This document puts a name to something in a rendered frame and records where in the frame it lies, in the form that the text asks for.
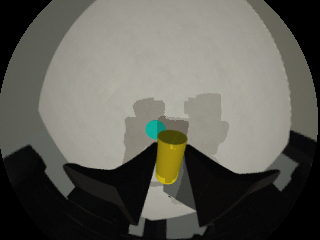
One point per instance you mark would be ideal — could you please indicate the cyan circle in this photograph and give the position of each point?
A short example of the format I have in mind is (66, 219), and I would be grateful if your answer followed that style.
(154, 128)

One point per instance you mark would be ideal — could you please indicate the yellow cylinder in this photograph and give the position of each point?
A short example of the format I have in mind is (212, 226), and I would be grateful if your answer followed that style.
(170, 155)

